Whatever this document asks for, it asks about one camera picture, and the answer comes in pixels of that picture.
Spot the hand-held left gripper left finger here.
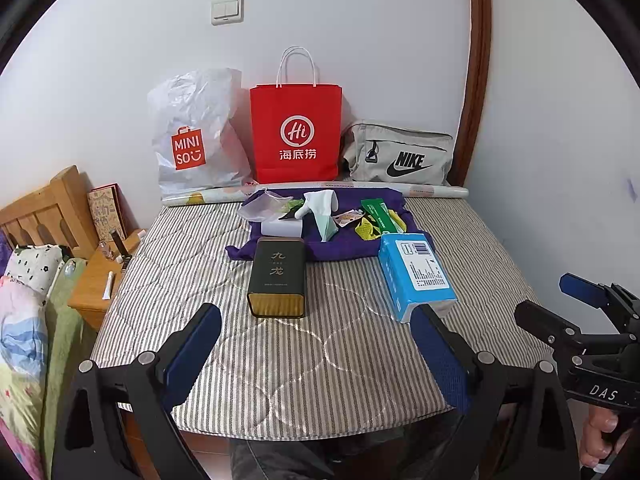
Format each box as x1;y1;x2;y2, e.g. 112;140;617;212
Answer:
52;302;223;480

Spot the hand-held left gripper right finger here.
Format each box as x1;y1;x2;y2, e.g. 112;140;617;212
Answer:
409;304;581;480

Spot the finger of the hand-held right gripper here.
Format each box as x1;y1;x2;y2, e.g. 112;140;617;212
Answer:
514;300;589;357
559;272;609;311

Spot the yellow mesh bag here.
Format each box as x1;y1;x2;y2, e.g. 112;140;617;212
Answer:
355;210;408;241

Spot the dark green packet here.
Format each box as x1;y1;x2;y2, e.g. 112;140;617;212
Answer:
361;199;401;235

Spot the clear plastic bag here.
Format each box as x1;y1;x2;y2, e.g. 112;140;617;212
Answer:
236;187;296;223

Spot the white sock with green toe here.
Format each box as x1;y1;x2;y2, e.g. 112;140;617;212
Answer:
295;191;341;243

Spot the person's right hand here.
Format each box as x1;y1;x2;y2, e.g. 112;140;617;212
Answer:
580;402;633;471

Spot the blue tissue pack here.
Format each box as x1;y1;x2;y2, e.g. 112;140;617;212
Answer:
377;232;458;323

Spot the dark tea tin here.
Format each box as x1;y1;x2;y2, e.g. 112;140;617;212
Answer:
246;238;307;319

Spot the wooden nightstand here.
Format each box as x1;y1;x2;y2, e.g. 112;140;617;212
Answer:
67;229;147;332

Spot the light green blanket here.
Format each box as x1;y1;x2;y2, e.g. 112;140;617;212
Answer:
42;257;98;466

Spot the person's leg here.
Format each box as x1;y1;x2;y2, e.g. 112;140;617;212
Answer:
230;437;331;480

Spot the purple towel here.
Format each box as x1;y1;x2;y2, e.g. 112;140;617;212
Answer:
225;187;435;262

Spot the white rolled paper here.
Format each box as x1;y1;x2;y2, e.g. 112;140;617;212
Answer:
161;181;470;207

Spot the colourful printed quilt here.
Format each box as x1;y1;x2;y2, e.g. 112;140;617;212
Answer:
0;275;48;480

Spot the white flowered pillow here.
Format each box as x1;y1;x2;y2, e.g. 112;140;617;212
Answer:
5;244;65;293

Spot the grey waist bag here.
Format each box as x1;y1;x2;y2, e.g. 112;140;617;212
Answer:
340;121;455;184

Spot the wooden headboard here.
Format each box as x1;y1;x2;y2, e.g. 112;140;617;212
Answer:
0;165;98;261

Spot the white plastic shopping bag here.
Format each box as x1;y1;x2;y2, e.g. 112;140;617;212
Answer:
147;67;252;200

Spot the red paper bag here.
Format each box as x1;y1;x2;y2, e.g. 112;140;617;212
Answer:
250;46;344;184

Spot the wooden door frame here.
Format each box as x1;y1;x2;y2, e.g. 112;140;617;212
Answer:
452;0;493;186

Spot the white light switch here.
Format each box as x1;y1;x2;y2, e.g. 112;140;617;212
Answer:
210;0;245;26

